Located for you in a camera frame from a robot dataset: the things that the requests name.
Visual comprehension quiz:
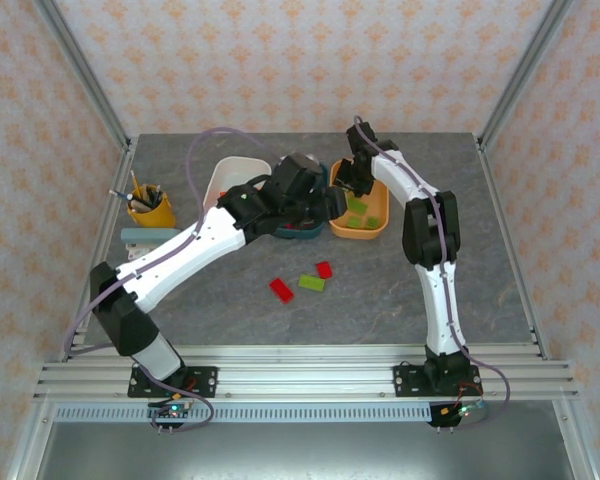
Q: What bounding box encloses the teal plastic container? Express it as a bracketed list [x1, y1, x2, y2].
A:
[272, 160, 330, 240]

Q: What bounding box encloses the orange plastic container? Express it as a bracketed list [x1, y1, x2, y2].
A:
[328, 158, 391, 241]

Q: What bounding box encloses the white plastic container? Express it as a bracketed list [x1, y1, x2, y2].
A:
[202, 155, 273, 214]

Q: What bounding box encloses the black marker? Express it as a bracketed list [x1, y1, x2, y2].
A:
[138, 184, 164, 209]

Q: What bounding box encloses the yellow pencil cup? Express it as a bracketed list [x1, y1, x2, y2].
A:
[126, 183, 176, 229]

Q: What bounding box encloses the grey eraser block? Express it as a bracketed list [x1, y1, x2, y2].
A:
[120, 227, 176, 245]

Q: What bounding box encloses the aluminium base beam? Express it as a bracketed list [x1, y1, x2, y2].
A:
[32, 344, 580, 401]

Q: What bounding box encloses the small circuit board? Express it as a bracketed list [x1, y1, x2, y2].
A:
[442, 403, 484, 419]
[152, 403, 189, 419]

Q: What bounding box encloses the grey metal panel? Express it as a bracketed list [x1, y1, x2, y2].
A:
[34, 422, 576, 480]

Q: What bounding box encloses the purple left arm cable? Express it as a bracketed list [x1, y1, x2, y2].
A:
[62, 127, 281, 435]

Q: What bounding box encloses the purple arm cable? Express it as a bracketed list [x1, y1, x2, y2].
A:
[62, 127, 281, 435]
[352, 114, 512, 431]

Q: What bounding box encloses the aluminium table side rail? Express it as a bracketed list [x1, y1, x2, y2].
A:
[59, 139, 137, 362]
[475, 134, 554, 361]

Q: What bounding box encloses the aluminium frame post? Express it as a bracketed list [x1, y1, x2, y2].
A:
[33, 0, 133, 151]
[477, 0, 577, 151]

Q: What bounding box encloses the slotted grey cable duct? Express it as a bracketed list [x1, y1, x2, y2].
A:
[54, 405, 434, 422]

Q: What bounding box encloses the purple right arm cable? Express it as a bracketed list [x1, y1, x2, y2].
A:
[352, 114, 512, 431]

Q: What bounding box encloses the aluminium lower frame bar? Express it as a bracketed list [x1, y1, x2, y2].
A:
[7, 399, 56, 480]
[552, 399, 599, 480]

